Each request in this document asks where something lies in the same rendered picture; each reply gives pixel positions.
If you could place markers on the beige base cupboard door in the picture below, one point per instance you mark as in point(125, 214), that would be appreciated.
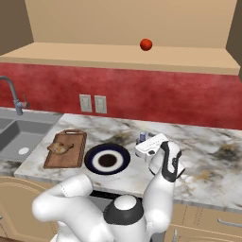
point(19, 201)

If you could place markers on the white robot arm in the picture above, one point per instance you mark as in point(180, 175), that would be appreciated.
point(157, 195)

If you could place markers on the grey sink basin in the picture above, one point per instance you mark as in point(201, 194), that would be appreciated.
point(22, 135)

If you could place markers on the open beige wall cabinet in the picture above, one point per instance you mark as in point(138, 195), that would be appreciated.
point(126, 56)

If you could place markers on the red round fruit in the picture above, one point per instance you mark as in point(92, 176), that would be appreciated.
point(146, 44)

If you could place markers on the small blue-grey condiment bottle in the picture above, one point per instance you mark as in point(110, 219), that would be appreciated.
point(142, 136)

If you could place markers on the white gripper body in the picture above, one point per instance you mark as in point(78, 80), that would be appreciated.
point(150, 143)

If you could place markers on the grey curved tap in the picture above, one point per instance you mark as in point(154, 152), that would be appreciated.
point(14, 91)

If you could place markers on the brown chicken drumstick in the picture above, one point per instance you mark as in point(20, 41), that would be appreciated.
point(60, 147)

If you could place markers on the dark blue and white plate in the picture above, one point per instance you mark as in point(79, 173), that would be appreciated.
point(107, 160)

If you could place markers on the brown wooden cutting board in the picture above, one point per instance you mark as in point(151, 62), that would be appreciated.
point(67, 143)

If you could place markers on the beige drawer front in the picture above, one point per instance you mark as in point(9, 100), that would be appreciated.
point(204, 220)

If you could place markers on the grey wall socket plate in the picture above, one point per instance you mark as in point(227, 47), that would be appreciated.
point(85, 103)
point(100, 104)

